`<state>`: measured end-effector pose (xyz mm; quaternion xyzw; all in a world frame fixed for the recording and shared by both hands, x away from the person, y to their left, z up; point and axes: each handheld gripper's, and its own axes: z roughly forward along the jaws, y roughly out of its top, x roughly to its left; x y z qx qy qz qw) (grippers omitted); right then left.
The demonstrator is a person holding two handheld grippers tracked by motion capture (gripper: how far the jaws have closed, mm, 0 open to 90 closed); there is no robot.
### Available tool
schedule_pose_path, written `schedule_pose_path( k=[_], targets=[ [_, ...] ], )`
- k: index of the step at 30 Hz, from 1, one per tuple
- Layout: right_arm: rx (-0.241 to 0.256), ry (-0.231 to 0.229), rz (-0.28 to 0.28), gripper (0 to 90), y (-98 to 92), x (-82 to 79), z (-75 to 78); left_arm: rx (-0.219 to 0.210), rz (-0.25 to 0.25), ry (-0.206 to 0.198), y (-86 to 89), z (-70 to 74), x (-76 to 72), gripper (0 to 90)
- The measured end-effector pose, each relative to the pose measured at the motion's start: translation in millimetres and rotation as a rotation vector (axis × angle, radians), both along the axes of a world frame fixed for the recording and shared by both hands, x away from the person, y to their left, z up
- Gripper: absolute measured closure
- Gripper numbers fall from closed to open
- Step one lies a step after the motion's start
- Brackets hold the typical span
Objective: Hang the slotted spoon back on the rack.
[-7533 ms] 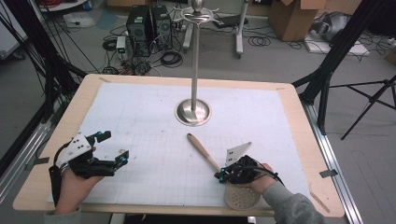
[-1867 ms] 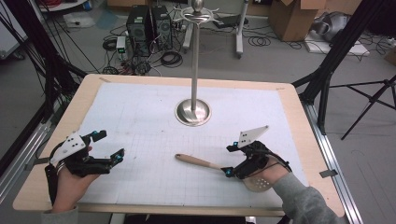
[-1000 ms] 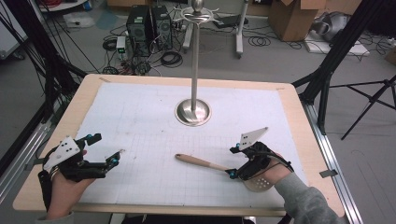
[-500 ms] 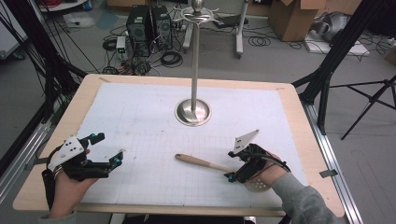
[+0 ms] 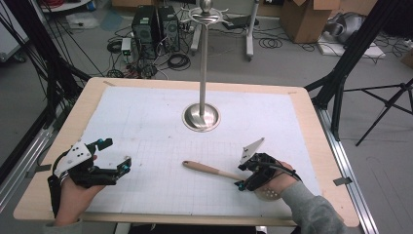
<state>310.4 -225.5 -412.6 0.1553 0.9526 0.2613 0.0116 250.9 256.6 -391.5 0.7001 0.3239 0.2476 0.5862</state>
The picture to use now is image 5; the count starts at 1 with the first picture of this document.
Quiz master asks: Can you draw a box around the black frame post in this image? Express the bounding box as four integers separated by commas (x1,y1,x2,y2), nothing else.
0,0,93,131
305,0,403,142

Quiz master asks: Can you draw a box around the white stand base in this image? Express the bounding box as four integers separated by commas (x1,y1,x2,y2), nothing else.
189,0,261,62

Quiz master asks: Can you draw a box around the aluminium rail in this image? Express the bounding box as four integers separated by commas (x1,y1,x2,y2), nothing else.
316,106,380,234
0,125,55,213

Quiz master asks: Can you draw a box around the beige slotted spoon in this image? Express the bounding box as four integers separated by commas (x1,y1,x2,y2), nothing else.
181,160,282,203

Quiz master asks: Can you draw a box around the black computer tower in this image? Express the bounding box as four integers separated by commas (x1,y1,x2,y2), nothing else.
131,5,160,60
157,5,181,53

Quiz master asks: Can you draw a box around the grey appliance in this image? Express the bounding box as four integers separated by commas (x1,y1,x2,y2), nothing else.
325,12,367,45

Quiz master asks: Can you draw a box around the person's left hand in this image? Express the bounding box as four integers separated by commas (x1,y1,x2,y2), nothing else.
53,177,107,227

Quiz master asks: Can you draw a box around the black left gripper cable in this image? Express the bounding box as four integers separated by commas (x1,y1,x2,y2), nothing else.
47,149,71,219

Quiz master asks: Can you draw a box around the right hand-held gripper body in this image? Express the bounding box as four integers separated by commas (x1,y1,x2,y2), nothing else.
239,136,282,191

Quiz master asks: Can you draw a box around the cardboard box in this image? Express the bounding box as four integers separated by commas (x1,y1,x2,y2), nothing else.
280,0,342,45

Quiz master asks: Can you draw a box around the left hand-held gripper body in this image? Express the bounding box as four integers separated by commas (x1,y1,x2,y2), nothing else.
53,141,119,189

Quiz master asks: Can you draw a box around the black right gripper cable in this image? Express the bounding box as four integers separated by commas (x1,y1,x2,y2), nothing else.
259,161,303,183

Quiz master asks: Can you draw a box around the metal utensil stand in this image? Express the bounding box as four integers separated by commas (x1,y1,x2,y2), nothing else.
180,0,230,133

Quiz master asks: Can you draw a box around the flat white board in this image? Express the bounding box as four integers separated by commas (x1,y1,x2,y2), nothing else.
316,40,388,60

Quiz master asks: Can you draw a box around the white box with green light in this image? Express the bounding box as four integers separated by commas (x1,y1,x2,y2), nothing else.
120,37,133,63

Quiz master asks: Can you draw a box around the grey tape strip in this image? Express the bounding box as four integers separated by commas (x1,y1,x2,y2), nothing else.
333,176,354,187
25,164,53,178

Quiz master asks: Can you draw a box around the coiled black cable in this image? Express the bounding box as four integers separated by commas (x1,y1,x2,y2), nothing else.
167,53,192,72

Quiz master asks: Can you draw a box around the person's right hand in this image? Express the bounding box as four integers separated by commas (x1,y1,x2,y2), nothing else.
260,160,303,200

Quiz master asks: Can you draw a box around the white grid mat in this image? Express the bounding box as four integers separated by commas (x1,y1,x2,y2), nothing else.
79,86,320,218

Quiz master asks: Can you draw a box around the black tripod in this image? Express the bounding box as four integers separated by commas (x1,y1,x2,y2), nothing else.
344,77,413,147

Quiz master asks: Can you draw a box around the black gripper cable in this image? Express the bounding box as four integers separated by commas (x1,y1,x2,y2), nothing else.
47,149,71,219
259,161,303,183

